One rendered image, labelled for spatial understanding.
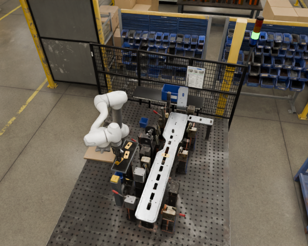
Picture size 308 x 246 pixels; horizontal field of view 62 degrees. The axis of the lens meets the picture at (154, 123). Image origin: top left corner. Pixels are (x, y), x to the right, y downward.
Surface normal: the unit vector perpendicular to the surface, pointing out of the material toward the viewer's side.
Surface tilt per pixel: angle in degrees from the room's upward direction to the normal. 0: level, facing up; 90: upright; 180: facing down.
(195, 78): 90
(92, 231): 0
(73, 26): 92
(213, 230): 0
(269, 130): 0
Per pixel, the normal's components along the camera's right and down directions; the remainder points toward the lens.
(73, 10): -0.19, 0.69
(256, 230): 0.00, -0.71
